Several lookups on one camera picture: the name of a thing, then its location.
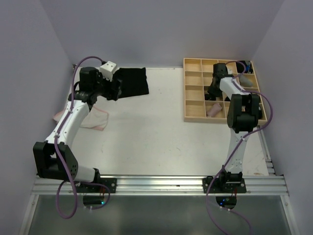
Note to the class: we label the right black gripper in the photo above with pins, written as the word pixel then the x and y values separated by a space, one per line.
pixel 218 93

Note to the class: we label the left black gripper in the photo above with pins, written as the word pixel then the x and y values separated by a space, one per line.
pixel 111 93

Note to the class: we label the black striped underwear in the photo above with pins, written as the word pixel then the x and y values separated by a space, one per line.
pixel 209 97

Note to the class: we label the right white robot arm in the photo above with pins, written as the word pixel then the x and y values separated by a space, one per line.
pixel 242 118

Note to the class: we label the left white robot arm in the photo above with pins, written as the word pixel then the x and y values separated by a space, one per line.
pixel 53 157

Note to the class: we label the pink rolled underwear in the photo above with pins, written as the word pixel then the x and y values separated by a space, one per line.
pixel 214 110

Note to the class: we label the grey rolled underwear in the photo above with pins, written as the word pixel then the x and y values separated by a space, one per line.
pixel 245 82

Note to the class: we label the white pink-trimmed underwear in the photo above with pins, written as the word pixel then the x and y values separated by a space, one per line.
pixel 95 120

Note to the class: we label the black blue rolled underwear top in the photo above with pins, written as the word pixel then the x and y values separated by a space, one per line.
pixel 244 67

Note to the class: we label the black folded garment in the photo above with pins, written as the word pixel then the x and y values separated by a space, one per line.
pixel 133 82

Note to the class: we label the wooden compartment organizer box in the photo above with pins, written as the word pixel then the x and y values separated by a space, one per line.
pixel 198 75

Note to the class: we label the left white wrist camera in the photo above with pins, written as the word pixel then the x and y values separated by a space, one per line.
pixel 108 69

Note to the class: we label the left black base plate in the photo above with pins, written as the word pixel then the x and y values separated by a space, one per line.
pixel 104 185

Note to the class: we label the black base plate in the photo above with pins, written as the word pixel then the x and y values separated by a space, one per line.
pixel 218 187
pixel 104 185

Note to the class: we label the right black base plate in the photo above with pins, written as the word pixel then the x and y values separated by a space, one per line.
pixel 218 187

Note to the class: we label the aluminium mounting rail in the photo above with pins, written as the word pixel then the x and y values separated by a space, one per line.
pixel 192 185

